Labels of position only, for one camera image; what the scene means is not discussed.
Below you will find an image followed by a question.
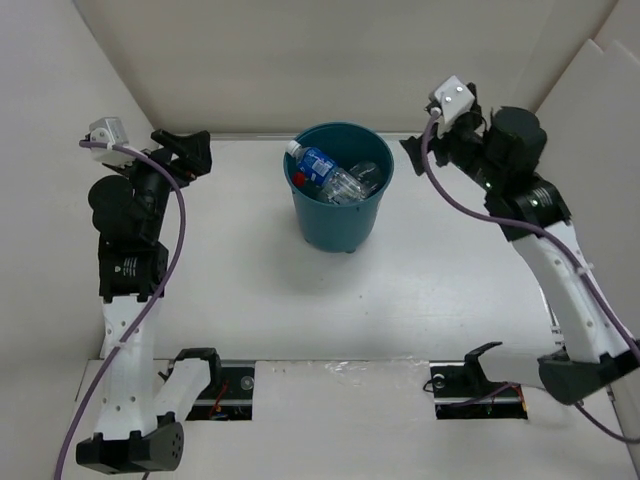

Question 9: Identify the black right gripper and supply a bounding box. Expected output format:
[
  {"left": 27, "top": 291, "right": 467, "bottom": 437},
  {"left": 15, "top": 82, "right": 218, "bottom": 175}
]
[{"left": 401, "top": 108, "right": 504, "bottom": 192}]

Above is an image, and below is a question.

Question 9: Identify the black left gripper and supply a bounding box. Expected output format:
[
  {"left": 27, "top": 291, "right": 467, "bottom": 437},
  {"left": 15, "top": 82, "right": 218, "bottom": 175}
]
[{"left": 109, "top": 130, "right": 211, "bottom": 240}]

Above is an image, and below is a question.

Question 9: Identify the clear white cap bottle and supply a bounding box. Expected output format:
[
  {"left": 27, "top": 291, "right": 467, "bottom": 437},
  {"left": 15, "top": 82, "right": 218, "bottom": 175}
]
[{"left": 348, "top": 161, "right": 385, "bottom": 198}]

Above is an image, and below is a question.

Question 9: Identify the blue label water bottle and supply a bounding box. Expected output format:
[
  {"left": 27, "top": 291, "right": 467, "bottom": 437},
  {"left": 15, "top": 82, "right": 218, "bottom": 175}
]
[{"left": 286, "top": 140, "right": 366, "bottom": 205}]

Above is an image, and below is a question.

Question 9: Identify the red label water bottle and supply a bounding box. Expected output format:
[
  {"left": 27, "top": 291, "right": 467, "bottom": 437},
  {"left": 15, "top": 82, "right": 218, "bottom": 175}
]
[{"left": 291, "top": 172, "right": 307, "bottom": 188}]

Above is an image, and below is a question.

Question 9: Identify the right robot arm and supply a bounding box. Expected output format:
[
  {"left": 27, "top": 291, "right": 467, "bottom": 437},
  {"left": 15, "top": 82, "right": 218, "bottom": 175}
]
[{"left": 401, "top": 104, "right": 639, "bottom": 405}]

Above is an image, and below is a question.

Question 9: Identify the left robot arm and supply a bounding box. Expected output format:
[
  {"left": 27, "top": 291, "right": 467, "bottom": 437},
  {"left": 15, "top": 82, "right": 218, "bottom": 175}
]
[{"left": 75, "top": 124, "right": 223, "bottom": 476}]

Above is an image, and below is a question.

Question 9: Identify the teal plastic bin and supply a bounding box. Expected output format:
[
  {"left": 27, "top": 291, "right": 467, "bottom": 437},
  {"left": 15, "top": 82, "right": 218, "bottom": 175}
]
[{"left": 283, "top": 122, "right": 394, "bottom": 253}]

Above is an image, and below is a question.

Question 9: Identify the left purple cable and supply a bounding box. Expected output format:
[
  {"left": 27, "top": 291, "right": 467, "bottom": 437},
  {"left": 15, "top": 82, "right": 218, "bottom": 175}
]
[{"left": 52, "top": 139, "right": 187, "bottom": 480}]

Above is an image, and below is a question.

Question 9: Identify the purple cable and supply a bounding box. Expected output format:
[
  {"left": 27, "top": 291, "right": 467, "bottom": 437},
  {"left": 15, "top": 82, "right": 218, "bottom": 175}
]
[
  {"left": 52, "top": 139, "right": 187, "bottom": 480},
  {"left": 420, "top": 107, "right": 640, "bottom": 444}
]

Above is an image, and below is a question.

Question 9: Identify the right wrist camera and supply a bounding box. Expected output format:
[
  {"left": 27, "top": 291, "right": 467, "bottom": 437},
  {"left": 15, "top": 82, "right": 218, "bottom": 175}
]
[{"left": 427, "top": 75, "right": 476, "bottom": 138}]

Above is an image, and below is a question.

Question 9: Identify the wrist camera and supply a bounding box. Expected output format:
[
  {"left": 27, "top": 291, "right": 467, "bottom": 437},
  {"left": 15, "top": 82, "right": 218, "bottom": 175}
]
[
  {"left": 427, "top": 75, "right": 476, "bottom": 138},
  {"left": 89, "top": 117, "right": 130, "bottom": 168}
]

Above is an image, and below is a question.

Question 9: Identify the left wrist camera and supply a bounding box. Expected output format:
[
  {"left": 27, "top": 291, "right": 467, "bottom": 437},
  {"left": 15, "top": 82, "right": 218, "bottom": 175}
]
[{"left": 89, "top": 117, "right": 130, "bottom": 168}]

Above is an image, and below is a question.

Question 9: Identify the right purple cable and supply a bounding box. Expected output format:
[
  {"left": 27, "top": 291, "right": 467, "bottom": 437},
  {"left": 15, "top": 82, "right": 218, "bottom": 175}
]
[{"left": 420, "top": 107, "right": 640, "bottom": 444}]

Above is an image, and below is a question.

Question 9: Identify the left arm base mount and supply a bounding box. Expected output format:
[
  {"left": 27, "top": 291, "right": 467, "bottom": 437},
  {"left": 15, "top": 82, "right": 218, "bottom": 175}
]
[{"left": 187, "top": 360, "right": 255, "bottom": 422}]

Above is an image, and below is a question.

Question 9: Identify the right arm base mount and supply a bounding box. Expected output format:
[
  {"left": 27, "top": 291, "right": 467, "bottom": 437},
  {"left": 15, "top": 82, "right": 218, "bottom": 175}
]
[{"left": 423, "top": 342, "right": 528, "bottom": 421}]

